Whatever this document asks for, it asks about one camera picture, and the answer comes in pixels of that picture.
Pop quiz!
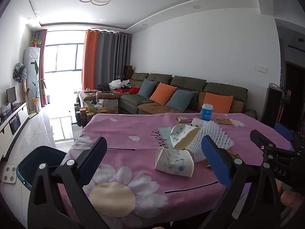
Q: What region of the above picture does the black tower appliance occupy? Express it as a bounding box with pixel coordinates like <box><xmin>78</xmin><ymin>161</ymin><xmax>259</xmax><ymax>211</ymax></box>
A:
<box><xmin>260</xmin><ymin>82</ymin><xmax>283</xmax><ymax>130</ymax></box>

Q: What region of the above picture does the covered standing fan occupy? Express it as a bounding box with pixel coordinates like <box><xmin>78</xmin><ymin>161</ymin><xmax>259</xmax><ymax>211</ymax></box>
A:
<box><xmin>13</xmin><ymin>62</ymin><xmax>27</xmax><ymax>83</ymax></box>

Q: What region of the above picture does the white foam fruit net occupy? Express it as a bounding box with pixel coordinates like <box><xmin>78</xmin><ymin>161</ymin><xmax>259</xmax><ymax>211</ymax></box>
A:
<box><xmin>187</xmin><ymin>120</ymin><xmax>235</xmax><ymax>163</ymax></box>

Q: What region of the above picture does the blue cup with white lid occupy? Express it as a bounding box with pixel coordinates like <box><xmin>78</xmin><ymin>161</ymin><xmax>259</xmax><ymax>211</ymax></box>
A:
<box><xmin>201</xmin><ymin>104</ymin><xmax>213</xmax><ymax>121</ymax></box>

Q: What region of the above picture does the white TV cabinet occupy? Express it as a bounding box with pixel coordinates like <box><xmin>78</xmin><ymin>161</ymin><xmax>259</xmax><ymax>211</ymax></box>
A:
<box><xmin>0</xmin><ymin>101</ymin><xmax>30</xmax><ymax>159</ymax></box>

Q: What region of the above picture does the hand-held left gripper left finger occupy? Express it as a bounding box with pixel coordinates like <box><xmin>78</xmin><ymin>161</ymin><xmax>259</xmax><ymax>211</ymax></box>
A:
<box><xmin>27</xmin><ymin>136</ymin><xmax>112</xmax><ymax>229</ymax></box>

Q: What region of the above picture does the blue-grey pillow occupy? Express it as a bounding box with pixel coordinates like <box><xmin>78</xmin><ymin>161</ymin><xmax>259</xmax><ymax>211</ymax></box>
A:
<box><xmin>166</xmin><ymin>89</ymin><xmax>194</xmax><ymax>112</ymax></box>
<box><xmin>138</xmin><ymin>79</ymin><xmax>157</xmax><ymax>99</ymax></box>

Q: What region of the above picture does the coffee table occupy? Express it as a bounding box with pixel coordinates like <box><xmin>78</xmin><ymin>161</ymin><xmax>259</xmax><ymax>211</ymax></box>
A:
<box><xmin>75</xmin><ymin>93</ymin><xmax>120</xmax><ymax>127</ymax></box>

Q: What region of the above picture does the person's right hand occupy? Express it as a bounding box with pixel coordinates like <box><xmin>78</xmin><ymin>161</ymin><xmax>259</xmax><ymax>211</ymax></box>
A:
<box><xmin>276</xmin><ymin>182</ymin><xmax>305</xmax><ymax>217</ymax></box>

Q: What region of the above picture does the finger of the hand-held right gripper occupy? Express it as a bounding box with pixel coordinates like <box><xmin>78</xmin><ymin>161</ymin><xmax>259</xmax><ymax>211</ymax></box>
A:
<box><xmin>275</xmin><ymin>123</ymin><xmax>305</xmax><ymax>152</ymax></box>
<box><xmin>249</xmin><ymin>129</ymin><xmax>300</xmax><ymax>163</ymax></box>

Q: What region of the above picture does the orange pillow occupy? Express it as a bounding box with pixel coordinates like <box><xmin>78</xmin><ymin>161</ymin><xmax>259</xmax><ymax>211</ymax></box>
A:
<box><xmin>149</xmin><ymin>82</ymin><xmax>177</xmax><ymax>106</ymax></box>
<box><xmin>203</xmin><ymin>92</ymin><xmax>233</xmax><ymax>114</ymax></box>

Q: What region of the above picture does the group of jars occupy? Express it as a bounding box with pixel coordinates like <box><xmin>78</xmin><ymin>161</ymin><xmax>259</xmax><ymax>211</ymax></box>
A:
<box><xmin>74</xmin><ymin>99</ymin><xmax>120</xmax><ymax>126</ymax></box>

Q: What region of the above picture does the white standing air conditioner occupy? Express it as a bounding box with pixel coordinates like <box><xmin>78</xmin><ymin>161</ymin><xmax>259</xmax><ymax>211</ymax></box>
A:
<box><xmin>23</xmin><ymin>47</ymin><xmax>41</xmax><ymax>111</ymax></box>

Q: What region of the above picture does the black audio device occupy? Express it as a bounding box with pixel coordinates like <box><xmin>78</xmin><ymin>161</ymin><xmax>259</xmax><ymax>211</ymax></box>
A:
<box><xmin>9</xmin><ymin>115</ymin><xmax>21</xmax><ymax>134</ymax></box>

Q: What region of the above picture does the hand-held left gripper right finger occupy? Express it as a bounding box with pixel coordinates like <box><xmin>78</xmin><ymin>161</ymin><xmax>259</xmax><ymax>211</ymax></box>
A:
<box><xmin>201</xmin><ymin>135</ymin><xmax>286</xmax><ymax>229</ymax></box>

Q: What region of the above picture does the orange and grey curtain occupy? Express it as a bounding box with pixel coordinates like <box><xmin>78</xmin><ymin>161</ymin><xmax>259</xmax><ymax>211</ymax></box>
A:
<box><xmin>82</xmin><ymin>29</ymin><xmax>133</xmax><ymax>91</ymax></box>

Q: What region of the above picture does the clear plastic bag of items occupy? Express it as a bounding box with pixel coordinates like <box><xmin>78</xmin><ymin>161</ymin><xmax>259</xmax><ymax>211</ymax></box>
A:
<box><xmin>0</xmin><ymin>103</ymin><xmax>12</xmax><ymax>117</ymax></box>

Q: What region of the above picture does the green sectional sofa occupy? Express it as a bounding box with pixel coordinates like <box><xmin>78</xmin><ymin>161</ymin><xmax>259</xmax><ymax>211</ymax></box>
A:
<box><xmin>79</xmin><ymin>72</ymin><xmax>258</xmax><ymax>120</ymax></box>

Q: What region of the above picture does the crushed floral paper cup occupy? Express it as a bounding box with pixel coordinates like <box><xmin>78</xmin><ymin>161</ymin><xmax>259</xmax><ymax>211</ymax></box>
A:
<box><xmin>155</xmin><ymin>147</ymin><xmax>195</xmax><ymax>177</ymax></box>
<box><xmin>170</xmin><ymin>124</ymin><xmax>201</xmax><ymax>150</ymax></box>

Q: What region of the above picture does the large window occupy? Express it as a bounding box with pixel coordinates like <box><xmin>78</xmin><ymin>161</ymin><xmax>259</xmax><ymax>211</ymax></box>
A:
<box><xmin>44</xmin><ymin>43</ymin><xmax>84</xmax><ymax>73</ymax></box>

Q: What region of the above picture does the dark teal trash bin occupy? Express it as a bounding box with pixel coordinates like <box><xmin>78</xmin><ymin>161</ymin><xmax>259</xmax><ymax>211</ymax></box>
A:
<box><xmin>17</xmin><ymin>145</ymin><xmax>67</xmax><ymax>192</ymax></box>

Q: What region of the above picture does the pile of clothes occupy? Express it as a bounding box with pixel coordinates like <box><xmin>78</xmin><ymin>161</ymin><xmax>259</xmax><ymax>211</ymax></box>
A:
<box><xmin>97</xmin><ymin>79</ymin><xmax>141</xmax><ymax>95</ymax></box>

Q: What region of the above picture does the pink floral blanket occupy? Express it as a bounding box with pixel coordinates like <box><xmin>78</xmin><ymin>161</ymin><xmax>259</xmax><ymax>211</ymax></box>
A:
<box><xmin>58</xmin><ymin>112</ymin><xmax>296</xmax><ymax>223</ymax></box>

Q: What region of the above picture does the tall leafy plant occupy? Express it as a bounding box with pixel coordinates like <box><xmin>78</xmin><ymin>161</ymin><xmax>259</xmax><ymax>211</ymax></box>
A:
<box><xmin>28</xmin><ymin>61</ymin><xmax>46</xmax><ymax>114</ymax></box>

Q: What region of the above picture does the white bathroom scale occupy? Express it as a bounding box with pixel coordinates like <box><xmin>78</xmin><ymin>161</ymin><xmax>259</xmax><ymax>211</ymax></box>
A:
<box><xmin>2</xmin><ymin>166</ymin><xmax>18</xmax><ymax>184</ymax></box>

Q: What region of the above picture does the grey and red curtain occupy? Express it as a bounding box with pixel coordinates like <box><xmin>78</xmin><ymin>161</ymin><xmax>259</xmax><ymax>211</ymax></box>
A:
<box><xmin>31</xmin><ymin>29</ymin><xmax>48</xmax><ymax>108</ymax></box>

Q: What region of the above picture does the black monitor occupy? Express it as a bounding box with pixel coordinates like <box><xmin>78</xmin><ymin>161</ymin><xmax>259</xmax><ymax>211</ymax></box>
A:
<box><xmin>6</xmin><ymin>87</ymin><xmax>17</xmax><ymax>108</ymax></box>

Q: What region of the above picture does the dark door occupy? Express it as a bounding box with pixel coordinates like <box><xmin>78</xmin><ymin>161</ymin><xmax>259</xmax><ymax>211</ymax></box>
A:
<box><xmin>283</xmin><ymin>38</ymin><xmax>305</xmax><ymax>134</ymax></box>

